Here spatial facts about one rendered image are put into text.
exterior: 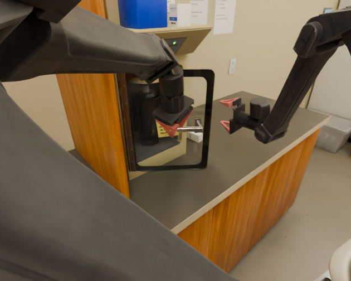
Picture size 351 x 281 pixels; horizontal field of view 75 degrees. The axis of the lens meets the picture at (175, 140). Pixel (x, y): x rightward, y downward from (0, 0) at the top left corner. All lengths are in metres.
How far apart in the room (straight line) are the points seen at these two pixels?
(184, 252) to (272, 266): 1.77
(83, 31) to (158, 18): 0.50
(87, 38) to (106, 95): 0.45
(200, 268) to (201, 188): 0.75
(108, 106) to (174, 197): 0.42
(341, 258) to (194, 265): 0.21
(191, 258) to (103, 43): 0.21
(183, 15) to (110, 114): 0.38
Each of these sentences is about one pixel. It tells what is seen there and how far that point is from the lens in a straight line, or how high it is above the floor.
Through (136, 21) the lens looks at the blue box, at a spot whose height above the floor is 1.53.
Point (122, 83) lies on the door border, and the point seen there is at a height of 1.35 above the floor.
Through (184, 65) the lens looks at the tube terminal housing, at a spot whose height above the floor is 1.36.
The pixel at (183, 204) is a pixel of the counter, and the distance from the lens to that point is 0.86.
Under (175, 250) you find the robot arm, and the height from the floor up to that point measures 1.42.
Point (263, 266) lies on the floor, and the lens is 1.91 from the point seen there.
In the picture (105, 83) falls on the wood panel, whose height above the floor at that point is 1.38.
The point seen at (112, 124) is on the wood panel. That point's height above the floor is 1.26.
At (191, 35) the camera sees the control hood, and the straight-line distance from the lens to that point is 0.82.
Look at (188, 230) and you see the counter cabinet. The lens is 0.94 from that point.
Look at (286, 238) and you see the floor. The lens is 2.12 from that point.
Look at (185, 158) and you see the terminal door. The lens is 0.89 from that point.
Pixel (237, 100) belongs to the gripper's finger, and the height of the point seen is 1.25.
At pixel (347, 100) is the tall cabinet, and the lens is 3.64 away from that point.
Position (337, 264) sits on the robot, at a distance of 0.35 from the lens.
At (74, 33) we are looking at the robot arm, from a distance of 0.21.
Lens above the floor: 1.56
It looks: 30 degrees down
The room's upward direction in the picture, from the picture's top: straight up
